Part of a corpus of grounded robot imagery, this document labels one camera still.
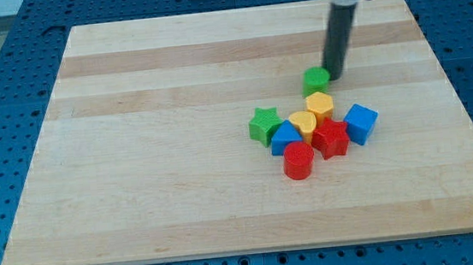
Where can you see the green star block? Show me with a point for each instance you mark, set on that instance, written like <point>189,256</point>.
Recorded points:
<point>264,124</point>

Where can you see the blue triangle block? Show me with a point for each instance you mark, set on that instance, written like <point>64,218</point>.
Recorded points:
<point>283,136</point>

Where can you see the red cylinder block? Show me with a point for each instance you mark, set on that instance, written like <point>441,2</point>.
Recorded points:
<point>298,160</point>

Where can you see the yellow heart block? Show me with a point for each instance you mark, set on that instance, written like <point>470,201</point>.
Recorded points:
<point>305,122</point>

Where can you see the yellow hexagon block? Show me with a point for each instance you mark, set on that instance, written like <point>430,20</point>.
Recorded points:
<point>321,105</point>

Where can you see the wooden board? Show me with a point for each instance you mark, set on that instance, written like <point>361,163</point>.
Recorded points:
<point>144,155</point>

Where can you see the green cylinder block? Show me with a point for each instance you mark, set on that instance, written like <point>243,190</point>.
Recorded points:
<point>315,80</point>

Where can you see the red star block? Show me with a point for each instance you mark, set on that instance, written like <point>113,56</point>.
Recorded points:
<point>331,139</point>

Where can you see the blue cube block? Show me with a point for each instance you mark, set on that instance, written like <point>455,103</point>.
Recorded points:
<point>360,122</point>

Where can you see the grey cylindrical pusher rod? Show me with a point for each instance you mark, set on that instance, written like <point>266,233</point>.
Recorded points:
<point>338,32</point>

